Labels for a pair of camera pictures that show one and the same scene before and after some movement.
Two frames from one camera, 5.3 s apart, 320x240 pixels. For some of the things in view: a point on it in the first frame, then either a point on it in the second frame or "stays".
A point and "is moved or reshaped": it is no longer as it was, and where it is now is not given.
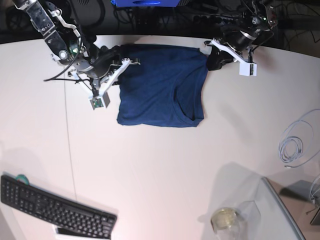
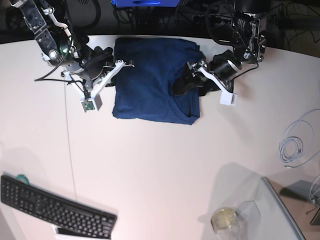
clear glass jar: [242, 223] stays
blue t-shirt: [165, 90] is moved or reshaped
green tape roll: [23, 177] stays
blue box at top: [124, 3] stays
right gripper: [234, 45] -> [202, 78]
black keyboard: [68, 216] stays
